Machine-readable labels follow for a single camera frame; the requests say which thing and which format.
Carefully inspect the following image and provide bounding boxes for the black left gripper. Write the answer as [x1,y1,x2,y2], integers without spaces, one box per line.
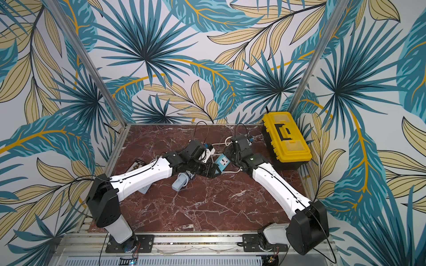
[187,158,223,177]

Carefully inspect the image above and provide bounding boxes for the cream power strip cord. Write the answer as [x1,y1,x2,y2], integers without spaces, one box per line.
[212,136,234,155]

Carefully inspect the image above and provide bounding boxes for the teal power strip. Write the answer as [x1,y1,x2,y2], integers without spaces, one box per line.
[214,154,230,174]

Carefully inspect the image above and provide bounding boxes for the short strip grey cord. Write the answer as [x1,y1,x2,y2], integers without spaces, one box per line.
[177,169,197,184]

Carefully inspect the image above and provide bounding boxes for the short grey power strip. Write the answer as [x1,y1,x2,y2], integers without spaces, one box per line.
[172,172,194,192]

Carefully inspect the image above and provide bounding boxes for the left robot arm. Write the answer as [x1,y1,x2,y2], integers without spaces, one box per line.
[86,140,220,253]

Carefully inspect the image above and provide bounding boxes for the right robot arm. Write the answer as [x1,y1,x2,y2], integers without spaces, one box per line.
[224,135,329,255]

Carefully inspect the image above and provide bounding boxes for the yellow black toolbox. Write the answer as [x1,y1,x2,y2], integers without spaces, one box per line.
[262,111,312,170]

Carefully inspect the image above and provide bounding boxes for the black balance charging board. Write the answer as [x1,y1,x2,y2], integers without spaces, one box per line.
[127,159,146,172]

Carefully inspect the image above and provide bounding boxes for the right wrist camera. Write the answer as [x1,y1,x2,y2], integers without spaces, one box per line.
[231,133,254,147]

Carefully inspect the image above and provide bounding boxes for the aluminium frame post right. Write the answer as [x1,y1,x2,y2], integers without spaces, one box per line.
[287,0,349,114]

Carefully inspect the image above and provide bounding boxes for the aluminium frame post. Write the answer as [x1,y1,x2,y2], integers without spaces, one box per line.
[45,0,128,127]
[287,0,349,114]

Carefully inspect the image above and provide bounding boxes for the aluminium frame post left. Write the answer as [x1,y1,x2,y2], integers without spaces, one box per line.
[45,0,128,127]

